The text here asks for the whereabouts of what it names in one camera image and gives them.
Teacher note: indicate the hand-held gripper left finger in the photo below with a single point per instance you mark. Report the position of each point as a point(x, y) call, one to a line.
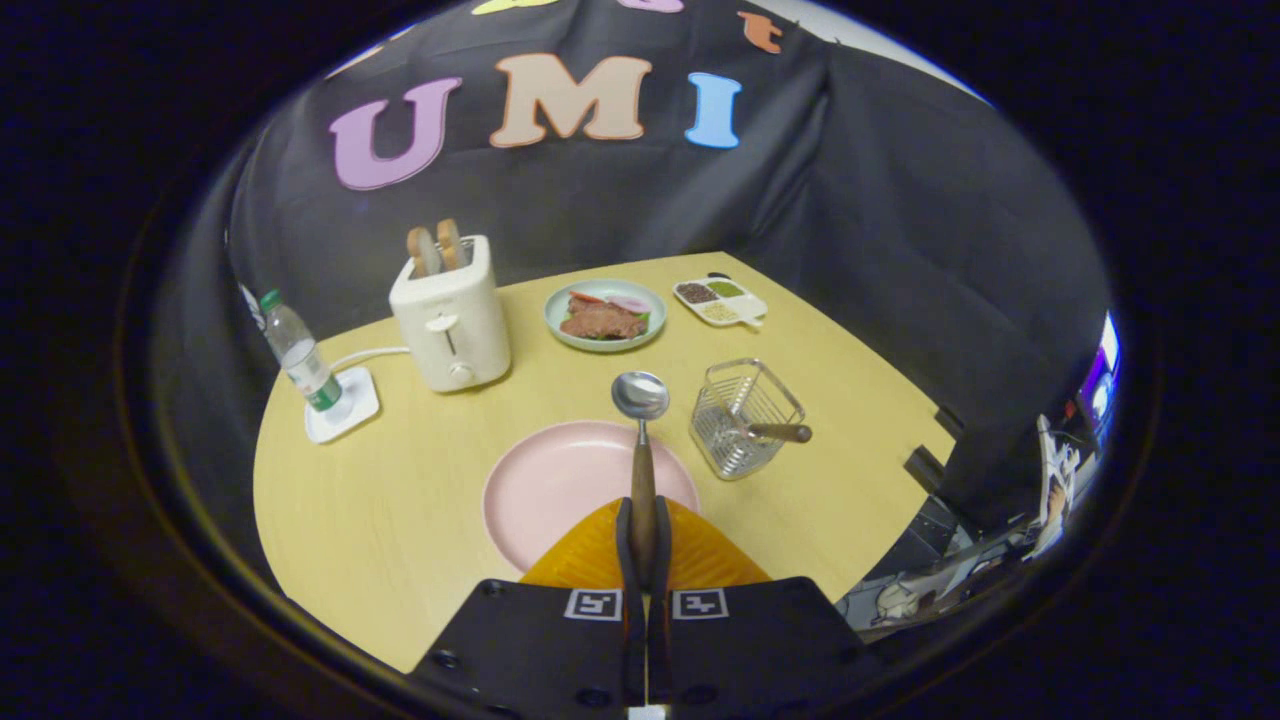
point(530, 640)

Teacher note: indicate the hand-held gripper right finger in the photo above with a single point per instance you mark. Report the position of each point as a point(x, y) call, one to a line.
point(760, 640)

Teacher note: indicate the pink round plate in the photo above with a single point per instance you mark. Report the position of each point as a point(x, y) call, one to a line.
point(560, 490)

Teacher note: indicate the white square coaster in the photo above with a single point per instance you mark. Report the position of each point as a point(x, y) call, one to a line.
point(358, 400)

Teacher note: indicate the pale green plate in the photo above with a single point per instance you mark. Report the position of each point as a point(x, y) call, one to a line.
point(555, 318)

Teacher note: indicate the brown steak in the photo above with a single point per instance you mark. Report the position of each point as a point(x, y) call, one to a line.
point(602, 322)

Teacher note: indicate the white toaster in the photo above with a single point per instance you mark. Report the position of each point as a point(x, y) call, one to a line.
point(455, 320)

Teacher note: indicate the white divided condiment tray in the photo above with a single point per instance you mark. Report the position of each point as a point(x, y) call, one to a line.
point(720, 300)

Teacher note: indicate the red tomato slice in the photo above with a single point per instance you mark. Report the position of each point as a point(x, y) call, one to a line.
point(585, 297)

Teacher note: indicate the clear plastic water bottle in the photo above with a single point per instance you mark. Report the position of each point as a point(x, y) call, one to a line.
point(300, 355)

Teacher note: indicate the toasted bread slice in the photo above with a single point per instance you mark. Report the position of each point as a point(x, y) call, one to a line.
point(422, 252)
point(450, 243)

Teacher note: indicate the bright computer screen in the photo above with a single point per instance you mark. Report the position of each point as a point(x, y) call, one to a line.
point(1100, 380)

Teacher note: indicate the black backdrop cloth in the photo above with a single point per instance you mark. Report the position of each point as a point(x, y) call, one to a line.
point(850, 200)

